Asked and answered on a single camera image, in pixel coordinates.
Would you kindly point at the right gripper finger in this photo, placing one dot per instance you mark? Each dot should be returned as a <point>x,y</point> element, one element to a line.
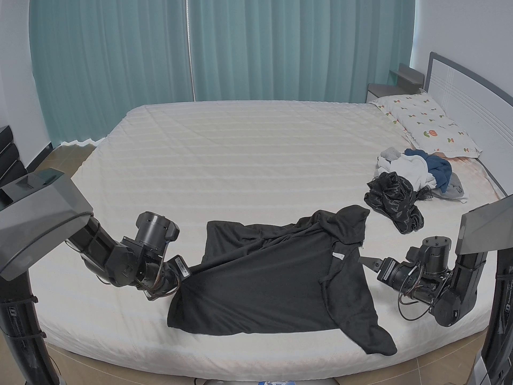
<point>374,264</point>

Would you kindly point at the white printed pillow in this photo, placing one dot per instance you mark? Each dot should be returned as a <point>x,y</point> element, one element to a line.
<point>425,122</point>

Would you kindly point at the black chest of drawers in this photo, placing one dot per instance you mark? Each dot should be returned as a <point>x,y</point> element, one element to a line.
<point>10,171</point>

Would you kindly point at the pile of clothes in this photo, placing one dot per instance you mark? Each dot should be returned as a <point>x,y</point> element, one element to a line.
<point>394,199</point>

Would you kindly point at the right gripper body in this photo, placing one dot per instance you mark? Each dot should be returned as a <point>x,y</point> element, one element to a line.
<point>394,275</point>

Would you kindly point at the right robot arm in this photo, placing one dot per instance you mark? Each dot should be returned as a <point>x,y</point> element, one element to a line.
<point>461,291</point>

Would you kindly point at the blue-green curtain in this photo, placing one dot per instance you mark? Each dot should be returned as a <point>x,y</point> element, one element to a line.
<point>112,54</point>
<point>300,34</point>

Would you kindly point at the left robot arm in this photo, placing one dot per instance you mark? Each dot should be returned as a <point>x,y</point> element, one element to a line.
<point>40,215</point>

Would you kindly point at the grey bedside table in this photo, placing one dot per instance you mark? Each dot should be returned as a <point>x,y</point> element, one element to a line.
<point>378,90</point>

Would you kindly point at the black long-sleeved top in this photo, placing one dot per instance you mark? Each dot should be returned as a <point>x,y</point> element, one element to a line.
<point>260,287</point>

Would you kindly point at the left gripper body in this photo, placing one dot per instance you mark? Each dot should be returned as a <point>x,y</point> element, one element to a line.
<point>170,277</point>

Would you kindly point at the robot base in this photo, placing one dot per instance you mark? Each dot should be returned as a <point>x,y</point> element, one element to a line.
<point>276,383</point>

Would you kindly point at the bed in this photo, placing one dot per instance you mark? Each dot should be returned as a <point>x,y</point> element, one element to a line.
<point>240,154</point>

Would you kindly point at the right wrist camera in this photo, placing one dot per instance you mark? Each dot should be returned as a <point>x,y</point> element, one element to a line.
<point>412,254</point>

